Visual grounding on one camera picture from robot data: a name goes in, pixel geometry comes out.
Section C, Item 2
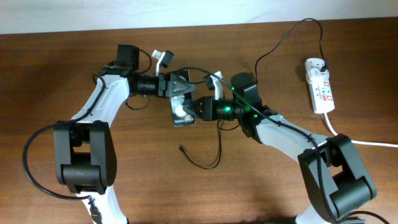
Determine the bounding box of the black flip smartphone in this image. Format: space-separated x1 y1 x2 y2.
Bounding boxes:
169 68 197 128

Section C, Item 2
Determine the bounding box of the black USB charging cable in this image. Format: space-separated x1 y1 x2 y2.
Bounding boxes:
178 17 328 170

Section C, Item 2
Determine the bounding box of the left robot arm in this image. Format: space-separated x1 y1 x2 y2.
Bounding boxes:
53 44 192 223

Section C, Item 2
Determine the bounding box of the white USB charger adapter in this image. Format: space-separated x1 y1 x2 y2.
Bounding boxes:
306 68 330 84

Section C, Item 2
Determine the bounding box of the white power strip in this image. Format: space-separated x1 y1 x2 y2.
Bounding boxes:
305 58 335 114

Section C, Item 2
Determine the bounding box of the white power strip cord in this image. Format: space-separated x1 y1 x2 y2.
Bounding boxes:
321 112 398 148

